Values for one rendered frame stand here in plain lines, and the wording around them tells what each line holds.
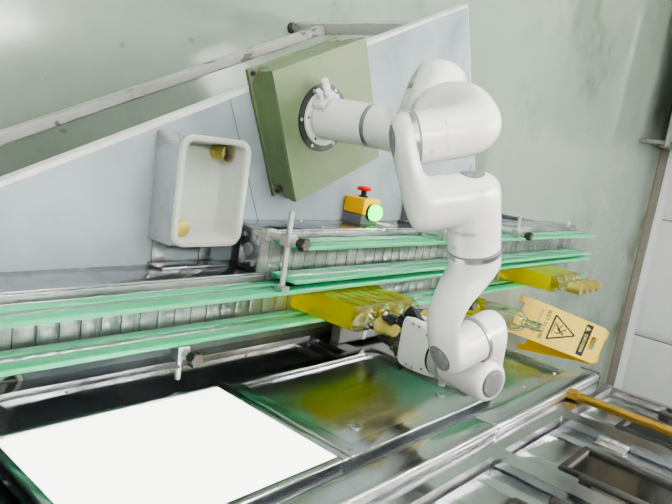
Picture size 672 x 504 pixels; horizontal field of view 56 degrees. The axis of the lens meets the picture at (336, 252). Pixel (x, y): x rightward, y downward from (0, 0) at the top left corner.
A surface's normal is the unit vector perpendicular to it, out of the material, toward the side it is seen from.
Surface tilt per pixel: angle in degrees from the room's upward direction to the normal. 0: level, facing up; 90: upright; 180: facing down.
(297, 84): 2
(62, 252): 0
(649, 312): 90
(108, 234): 0
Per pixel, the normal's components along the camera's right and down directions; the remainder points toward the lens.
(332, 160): 0.72, 0.25
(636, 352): -0.66, 0.04
